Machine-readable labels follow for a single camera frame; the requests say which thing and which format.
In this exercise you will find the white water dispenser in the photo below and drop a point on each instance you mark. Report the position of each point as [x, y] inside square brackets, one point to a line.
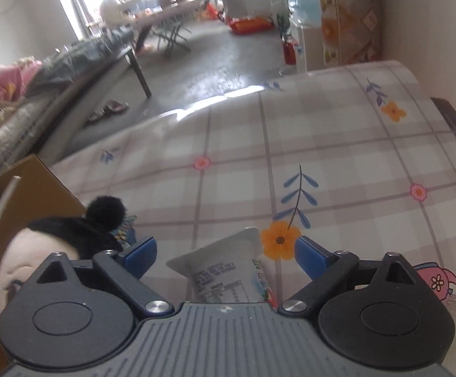
[310, 47]

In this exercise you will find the small bicycle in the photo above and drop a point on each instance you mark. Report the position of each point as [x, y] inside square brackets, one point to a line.
[212, 8]

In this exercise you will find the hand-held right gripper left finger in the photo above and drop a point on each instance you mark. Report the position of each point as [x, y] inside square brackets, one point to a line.
[141, 257]

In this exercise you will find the plaid floral tablecloth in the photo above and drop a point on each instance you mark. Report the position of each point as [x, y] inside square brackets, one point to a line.
[330, 145]

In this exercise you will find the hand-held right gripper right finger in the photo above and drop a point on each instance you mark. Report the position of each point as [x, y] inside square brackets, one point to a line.
[308, 257]

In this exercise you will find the black haired plush doll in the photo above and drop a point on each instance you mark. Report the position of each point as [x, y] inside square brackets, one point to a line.
[90, 235]

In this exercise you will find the wooden dining table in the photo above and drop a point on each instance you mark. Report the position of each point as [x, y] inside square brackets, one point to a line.
[165, 13]

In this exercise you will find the pink blanket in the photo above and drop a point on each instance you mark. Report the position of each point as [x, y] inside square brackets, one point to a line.
[4, 82]

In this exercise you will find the red bottle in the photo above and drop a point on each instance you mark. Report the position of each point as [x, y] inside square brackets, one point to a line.
[289, 51]

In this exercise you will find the folding chair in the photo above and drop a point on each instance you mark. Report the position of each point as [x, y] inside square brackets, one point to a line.
[173, 35]

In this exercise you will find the red snack bag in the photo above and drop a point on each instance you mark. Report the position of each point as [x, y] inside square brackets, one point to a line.
[251, 24]

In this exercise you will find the white milk pouch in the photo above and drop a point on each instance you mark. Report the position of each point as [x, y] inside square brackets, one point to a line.
[220, 267]

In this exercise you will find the dark grey blanket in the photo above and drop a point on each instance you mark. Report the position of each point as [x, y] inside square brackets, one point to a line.
[74, 59]

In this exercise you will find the brown cardboard box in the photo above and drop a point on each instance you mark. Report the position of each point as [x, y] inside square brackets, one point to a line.
[35, 188]

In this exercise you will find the white plastic bag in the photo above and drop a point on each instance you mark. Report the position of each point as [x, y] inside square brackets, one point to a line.
[278, 7]

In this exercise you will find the patterned cabinet cover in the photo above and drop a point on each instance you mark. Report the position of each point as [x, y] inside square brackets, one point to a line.
[350, 19]

